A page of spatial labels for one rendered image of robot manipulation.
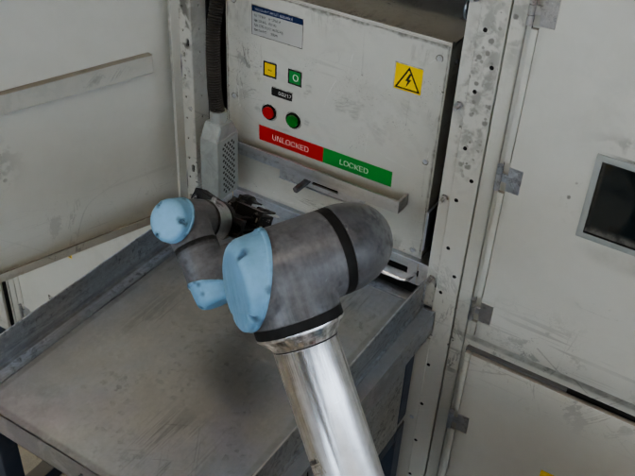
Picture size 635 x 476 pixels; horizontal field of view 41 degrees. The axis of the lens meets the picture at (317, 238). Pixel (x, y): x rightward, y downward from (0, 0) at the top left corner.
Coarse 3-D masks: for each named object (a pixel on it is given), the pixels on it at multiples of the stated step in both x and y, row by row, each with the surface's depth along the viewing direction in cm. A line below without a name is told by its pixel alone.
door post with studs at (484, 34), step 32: (480, 0) 136; (480, 32) 138; (480, 64) 141; (480, 96) 144; (480, 128) 147; (448, 160) 154; (480, 160) 150; (448, 192) 158; (448, 224) 161; (448, 256) 165; (448, 288) 169; (448, 320) 173; (416, 448) 197
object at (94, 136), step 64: (0, 0) 150; (64, 0) 158; (128, 0) 166; (0, 64) 156; (64, 64) 164; (128, 64) 171; (0, 128) 162; (64, 128) 171; (128, 128) 181; (0, 192) 168; (64, 192) 178; (128, 192) 189; (0, 256) 176; (64, 256) 183
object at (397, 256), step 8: (240, 192) 192; (248, 192) 192; (224, 200) 197; (256, 200) 191; (264, 200) 189; (272, 200) 189; (272, 208) 189; (280, 208) 188; (288, 208) 187; (280, 216) 189; (288, 216) 188; (272, 224) 192; (392, 248) 177; (392, 256) 177; (400, 256) 176; (408, 256) 175; (424, 256) 175; (392, 264) 178; (400, 264) 177; (424, 264) 173; (392, 272) 179; (400, 272) 178; (424, 272) 174; (416, 280) 176
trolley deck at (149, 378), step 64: (128, 320) 167; (192, 320) 168; (384, 320) 171; (0, 384) 152; (64, 384) 153; (128, 384) 153; (192, 384) 154; (256, 384) 155; (384, 384) 160; (64, 448) 141; (128, 448) 142; (192, 448) 143; (256, 448) 143
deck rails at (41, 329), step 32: (128, 256) 177; (160, 256) 184; (96, 288) 172; (416, 288) 168; (32, 320) 158; (64, 320) 166; (0, 352) 154; (32, 352) 158; (384, 352) 163; (288, 448) 138
